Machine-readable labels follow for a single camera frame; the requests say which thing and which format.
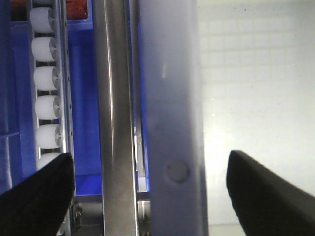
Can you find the steel support bar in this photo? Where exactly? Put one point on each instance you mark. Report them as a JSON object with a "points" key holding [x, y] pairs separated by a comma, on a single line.
{"points": [[115, 118]]}

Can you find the left white roller track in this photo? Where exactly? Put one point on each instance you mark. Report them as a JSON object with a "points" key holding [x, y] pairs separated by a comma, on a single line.
{"points": [[50, 79]]}

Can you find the blue bin left shelf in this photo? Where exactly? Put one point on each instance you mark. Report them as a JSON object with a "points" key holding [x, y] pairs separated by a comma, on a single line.
{"points": [[17, 160]]}

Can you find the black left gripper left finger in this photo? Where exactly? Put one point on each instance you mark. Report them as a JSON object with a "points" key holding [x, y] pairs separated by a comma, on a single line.
{"points": [[37, 206]]}

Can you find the white plastic tote bin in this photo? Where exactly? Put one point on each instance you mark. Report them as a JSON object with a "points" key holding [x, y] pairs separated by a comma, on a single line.
{"points": [[253, 62]]}

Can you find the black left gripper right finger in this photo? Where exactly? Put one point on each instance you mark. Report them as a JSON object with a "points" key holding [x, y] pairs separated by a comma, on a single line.
{"points": [[265, 203]]}

